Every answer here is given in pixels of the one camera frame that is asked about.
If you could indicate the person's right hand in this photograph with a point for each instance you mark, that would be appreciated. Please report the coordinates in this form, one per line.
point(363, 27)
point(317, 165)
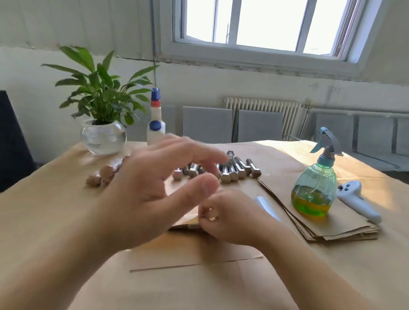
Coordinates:
point(239, 217)

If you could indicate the person's left hand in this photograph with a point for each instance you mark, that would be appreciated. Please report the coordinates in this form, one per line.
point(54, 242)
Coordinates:
point(147, 198)

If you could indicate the white cling film roll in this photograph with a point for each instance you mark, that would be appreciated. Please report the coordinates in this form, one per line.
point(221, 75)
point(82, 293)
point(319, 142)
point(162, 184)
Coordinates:
point(268, 207)

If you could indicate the steel hex bolt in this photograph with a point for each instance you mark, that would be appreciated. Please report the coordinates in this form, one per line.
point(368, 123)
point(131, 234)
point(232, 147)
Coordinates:
point(107, 171)

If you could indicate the pile of steel bolts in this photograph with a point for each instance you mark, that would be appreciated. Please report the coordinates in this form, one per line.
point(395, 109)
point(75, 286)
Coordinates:
point(236, 167)

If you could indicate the green spray bottle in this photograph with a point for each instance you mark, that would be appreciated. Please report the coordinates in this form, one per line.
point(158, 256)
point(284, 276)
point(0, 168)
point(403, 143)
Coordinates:
point(313, 191)

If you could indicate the stack of brown paper sheets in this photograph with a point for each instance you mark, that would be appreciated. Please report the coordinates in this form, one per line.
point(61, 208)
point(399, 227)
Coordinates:
point(345, 223)

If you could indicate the person's right forearm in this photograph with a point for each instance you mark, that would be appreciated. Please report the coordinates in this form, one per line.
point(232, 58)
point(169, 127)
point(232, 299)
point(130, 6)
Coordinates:
point(313, 274)

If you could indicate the round glass vase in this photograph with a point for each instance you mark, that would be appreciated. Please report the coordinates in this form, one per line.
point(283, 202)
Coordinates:
point(103, 138)

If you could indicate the white glue bottle blue cap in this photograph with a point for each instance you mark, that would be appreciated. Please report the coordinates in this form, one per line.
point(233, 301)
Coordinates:
point(155, 124)

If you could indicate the grey chair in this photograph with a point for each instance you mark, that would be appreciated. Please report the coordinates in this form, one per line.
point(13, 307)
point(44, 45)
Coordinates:
point(383, 140)
point(169, 121)
point(208, 124)
point(335, 131)
point(260, 126)

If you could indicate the large brown paper table cover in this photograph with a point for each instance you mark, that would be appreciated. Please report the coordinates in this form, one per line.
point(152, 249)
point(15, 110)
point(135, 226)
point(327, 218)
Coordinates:
point(45, 211)

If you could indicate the white radiator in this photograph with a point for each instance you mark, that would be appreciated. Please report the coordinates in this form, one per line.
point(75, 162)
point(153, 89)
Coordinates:
point(262, 108)

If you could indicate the white handheld controller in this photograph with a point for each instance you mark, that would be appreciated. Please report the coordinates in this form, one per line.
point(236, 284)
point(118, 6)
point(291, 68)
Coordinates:
point(358, 198)

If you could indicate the green leafy plant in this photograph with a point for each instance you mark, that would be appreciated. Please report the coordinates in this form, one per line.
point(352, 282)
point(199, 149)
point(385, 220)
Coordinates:
point(99, 86)

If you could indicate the black trash bin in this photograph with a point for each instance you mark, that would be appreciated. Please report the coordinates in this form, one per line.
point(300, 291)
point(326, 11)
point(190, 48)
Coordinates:
point(16, 144)

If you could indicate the white vertical blind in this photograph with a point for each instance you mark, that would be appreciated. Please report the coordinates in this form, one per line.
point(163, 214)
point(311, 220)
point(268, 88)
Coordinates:
point(70, 25)

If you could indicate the white framed window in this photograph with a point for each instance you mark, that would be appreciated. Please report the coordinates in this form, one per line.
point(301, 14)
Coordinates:
point(268, 29)

